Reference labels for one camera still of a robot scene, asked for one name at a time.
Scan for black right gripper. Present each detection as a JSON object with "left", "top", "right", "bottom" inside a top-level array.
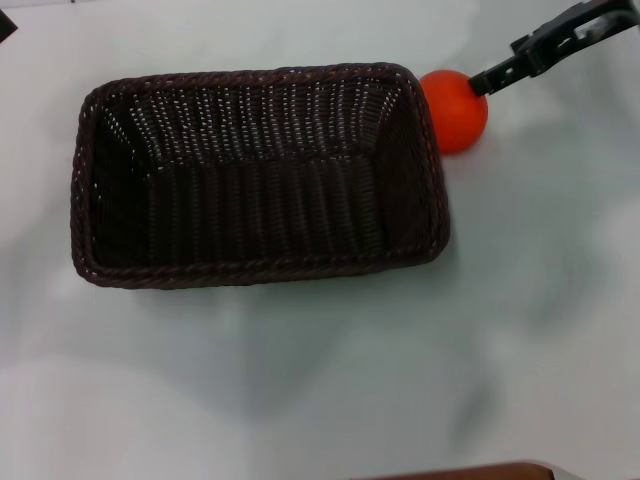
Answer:
[{"left": 468, "top": 0, "right": 640, "bottom": 98}]

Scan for orange round fruit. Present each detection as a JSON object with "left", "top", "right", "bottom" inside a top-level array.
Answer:
[{"left": 418, "top": 69, "right": 489, "bottom": 156}]

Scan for dark brown woven basket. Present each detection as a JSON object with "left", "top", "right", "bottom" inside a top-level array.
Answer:
[{"left": 69, "top": 61, "right": 450, "bottom": 292}]

